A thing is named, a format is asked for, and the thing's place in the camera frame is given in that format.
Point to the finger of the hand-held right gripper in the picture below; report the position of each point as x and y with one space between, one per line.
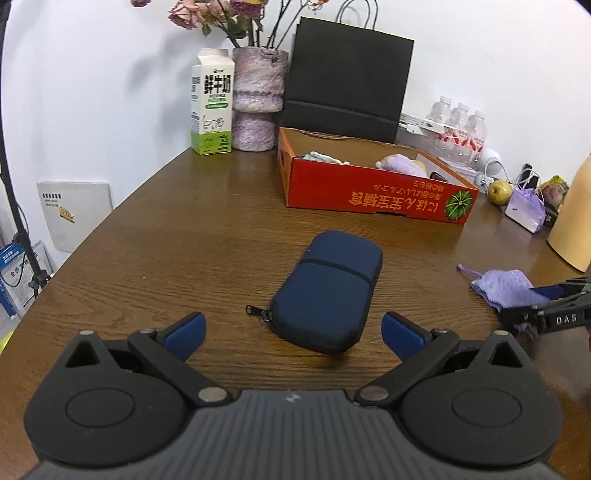
549 291
519 316

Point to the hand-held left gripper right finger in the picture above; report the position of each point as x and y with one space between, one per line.
404 336

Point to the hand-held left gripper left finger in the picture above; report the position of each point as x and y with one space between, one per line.
182 336

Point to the thin purple cloth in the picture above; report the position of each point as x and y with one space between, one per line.
503 288

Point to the navy zipper case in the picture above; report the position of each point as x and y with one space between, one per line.
328 290

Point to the red cardboard box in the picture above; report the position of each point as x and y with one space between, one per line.
369 196

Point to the yellow thermos jug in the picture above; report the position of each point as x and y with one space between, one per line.
575 221

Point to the purple plastic bag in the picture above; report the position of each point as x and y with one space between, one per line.
526 210

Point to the colourful snack packet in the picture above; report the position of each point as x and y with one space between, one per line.
556 191

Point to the yellow green fruit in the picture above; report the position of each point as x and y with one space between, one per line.
501 193

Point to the small white fan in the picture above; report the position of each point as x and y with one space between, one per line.
490 159

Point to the blue white boxes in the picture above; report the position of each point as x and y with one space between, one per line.
18 277

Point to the clear water bottle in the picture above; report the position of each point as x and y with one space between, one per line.
458 122
475 131
438 113

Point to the flat white box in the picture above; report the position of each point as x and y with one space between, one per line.
418 122

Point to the white green milk carton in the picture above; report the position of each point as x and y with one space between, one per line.
212 106

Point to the purple marbled vase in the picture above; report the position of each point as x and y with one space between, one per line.
258 92

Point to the black paper bag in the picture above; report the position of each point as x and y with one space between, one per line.
351 78

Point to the dried rose bouquet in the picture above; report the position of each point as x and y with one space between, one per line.
217 14

